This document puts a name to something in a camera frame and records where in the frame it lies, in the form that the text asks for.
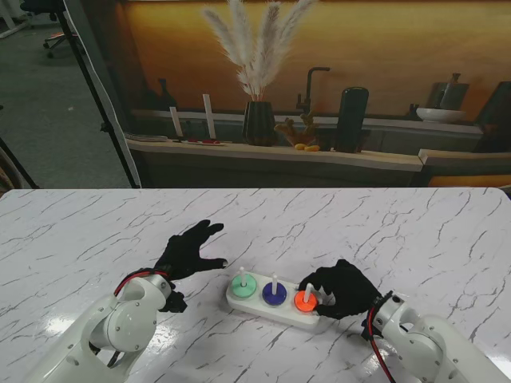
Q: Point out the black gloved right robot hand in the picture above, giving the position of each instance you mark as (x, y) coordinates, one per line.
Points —
(351, 291)

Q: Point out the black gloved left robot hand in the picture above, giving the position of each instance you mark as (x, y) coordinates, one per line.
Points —
(181, 255)

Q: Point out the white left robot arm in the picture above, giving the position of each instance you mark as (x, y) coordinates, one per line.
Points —
(116, 331)

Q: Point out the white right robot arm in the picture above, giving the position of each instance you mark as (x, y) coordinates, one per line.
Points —
(423, 343)

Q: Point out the white three-rod Hanoi tower base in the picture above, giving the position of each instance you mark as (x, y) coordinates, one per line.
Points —
(255, 313)

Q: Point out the printed kitchen scene backdrop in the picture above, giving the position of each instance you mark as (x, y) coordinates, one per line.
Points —
(359, 40)

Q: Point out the black office chair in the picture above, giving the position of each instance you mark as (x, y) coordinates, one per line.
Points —
(38, 6)

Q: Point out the white desk leg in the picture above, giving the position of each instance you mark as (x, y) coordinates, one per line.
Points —
(10, 16)

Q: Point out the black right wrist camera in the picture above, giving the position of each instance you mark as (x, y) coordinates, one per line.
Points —
(366, 329)

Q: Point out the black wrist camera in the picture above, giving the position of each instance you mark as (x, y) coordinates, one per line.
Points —
(175, 303)
(366, 329)

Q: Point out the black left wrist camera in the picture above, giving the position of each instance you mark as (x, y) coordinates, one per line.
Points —
(175, 303)

